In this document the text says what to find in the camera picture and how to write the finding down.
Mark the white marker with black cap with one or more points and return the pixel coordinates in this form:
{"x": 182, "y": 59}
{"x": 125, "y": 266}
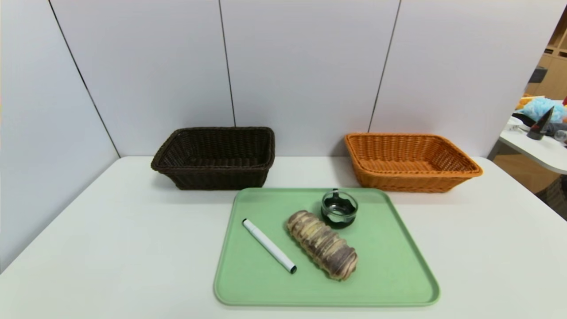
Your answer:
{"x": 268, "y": 245}

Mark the marbled twisted bread roll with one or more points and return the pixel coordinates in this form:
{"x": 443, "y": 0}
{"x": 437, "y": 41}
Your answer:
{"x": 321, "y": 243}

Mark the dark brown wicker basket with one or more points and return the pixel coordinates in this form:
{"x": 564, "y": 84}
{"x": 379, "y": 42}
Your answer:
{"x": 212, "y": 177}

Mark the orange wicker basket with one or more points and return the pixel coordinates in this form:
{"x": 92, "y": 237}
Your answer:
{"x": 398, "y": 181}

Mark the light green plastic tray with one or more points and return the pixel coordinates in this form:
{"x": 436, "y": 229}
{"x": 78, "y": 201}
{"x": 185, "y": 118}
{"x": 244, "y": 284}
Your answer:
{"x": 390, "y": 266}

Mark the orange plush item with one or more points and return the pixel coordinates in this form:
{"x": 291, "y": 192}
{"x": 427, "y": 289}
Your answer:
{"x": 525, "y": 102}

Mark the white side table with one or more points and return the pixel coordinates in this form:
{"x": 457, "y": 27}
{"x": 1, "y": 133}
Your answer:
{"x": 540, "y": 153}

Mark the black cone object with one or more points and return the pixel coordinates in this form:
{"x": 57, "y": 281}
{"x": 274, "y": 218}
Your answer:
{"x": 539, "y": 128}

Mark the light blue fluffy item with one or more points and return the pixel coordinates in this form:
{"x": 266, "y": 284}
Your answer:
{"x": 540, "y": 108}

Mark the dark woven object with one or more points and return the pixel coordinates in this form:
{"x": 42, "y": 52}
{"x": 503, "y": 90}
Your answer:
{"x": 556, "y": 197}

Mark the wooden shelf unit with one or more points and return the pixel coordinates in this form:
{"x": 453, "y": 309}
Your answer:
{"x": 556, "y": 75}

